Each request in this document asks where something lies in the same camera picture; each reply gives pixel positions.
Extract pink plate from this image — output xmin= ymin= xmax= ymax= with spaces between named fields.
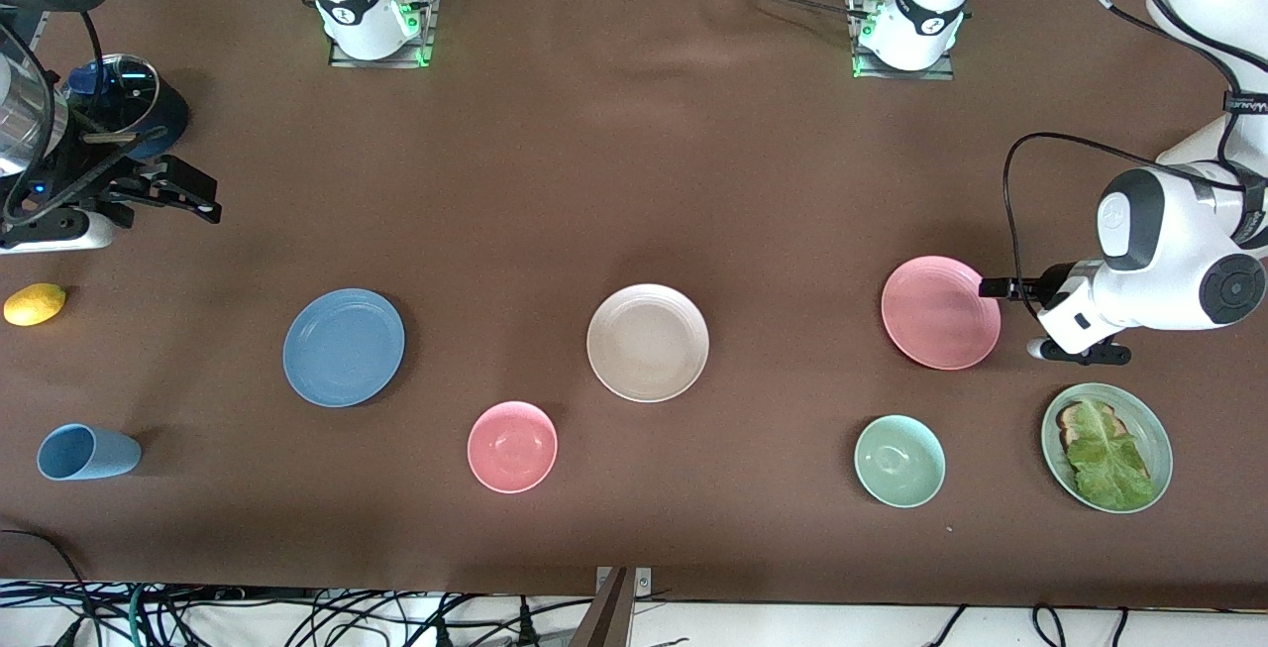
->
xmin=881 ymin=256 xmax=1003 ymax=372

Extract blue plate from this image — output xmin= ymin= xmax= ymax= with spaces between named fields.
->
xmin=282 ymin=288 xmax=407 ymax=408

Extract dark blue pot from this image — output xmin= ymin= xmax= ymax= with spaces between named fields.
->
xmin=64 ymin=72 xmax=191 ymax=162

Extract yellow lemon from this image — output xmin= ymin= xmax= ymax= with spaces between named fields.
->
xmin=3 ymin=282 xmax=68 ymax=328

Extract brown bread slice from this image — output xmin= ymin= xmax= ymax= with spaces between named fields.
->
xmin=1056 ymin=402 xmax=1130 ymax=450

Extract green plate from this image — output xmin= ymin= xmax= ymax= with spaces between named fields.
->
xmin=1040 ymin=382 xmax=1174 ymax=515

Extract green lettuce leaf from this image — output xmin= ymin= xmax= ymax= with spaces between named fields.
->
xmin=1065 ymin=399 xmax=1158 ymax=511

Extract small green bowl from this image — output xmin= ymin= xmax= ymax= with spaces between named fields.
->
xmin=854 ymin=414 xmax=947 ymax=509

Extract blue cup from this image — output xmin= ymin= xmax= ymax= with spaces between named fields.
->
xmin=37 ymin=423 xmax=143 ymax=482

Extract brown table cloth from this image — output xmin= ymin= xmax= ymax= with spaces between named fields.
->
xmin=0 ymin=0 xmax=1268 ymax=610

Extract beige plate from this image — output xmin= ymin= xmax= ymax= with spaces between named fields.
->
xmin=586 ymin=283 xmax=710 ymax=403

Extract small pink bowl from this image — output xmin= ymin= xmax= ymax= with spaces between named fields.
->
xmin=467 ymin=400 xmax=559 ymax=494

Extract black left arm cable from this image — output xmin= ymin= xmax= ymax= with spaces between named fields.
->
xmin=1003 ymin=0 xmax=1268 ymax=323

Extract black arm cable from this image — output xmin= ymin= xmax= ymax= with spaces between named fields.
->
xmin=0 ymin=8 xmax=110 ymax=232
xmin=1003 ymin=0 xmax=1268 ymax=323

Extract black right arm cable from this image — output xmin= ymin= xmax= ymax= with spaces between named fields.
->
xmin=0 ymin=8 xmax=110 ymax=232

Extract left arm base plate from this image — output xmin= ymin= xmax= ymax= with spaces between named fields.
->
xmin=852 ymin=0 xmax=957 ymax=81

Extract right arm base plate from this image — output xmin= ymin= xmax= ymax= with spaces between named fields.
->
xmin=327 ymin=0 xmax=437 ymax=68

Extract silver mounting bracket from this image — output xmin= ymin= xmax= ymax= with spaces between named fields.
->
xmin=595 ymin=566 xmax=653 ymax=596

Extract dark camera pole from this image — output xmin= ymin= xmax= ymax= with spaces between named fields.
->
xmin=570 ymin=568 xmax=635 ymax=647

